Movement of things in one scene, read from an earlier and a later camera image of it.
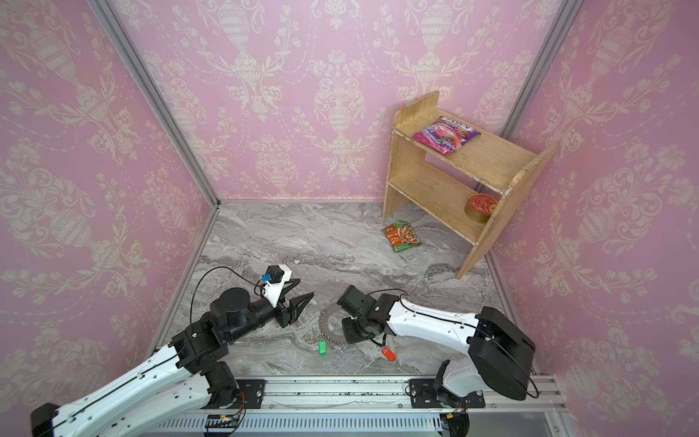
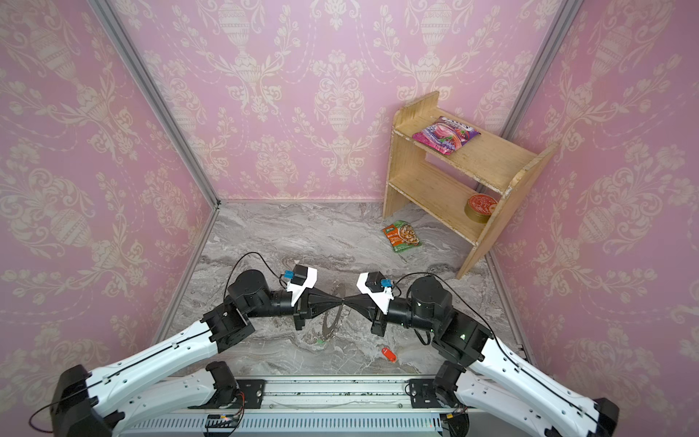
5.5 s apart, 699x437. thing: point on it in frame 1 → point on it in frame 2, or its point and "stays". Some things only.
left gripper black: [292, 313] → [310, 303]
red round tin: [479, 208] stays
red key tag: [390, 355] stays
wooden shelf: [466, 178] stays
